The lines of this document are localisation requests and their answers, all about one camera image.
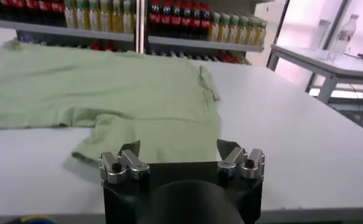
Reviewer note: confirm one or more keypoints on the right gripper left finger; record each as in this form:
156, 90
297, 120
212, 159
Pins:
114, 170

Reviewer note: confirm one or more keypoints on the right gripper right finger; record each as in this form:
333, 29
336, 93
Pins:
230, 161

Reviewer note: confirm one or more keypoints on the light green button shirt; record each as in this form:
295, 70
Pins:
123, 91

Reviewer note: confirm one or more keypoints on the blue yellow round object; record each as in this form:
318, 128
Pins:
36, 219

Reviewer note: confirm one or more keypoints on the grey metal shelf rack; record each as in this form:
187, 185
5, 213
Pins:
199, 43
62, 30

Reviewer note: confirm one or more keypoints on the green-cap yellow juice bottle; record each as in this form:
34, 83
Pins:
128, 21
69, 18
81, 18
234, 32
252, 35
261, 36
93, 19
224, 30
215, 30
117, 21
243, 33
104, 19

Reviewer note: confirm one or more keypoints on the white side table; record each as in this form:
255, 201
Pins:
336, 65

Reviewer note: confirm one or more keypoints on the dark metal pole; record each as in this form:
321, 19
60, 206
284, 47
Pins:
338, 18
283, 18

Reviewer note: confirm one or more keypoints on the clear water bottle red label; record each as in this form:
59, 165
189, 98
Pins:
344, 36

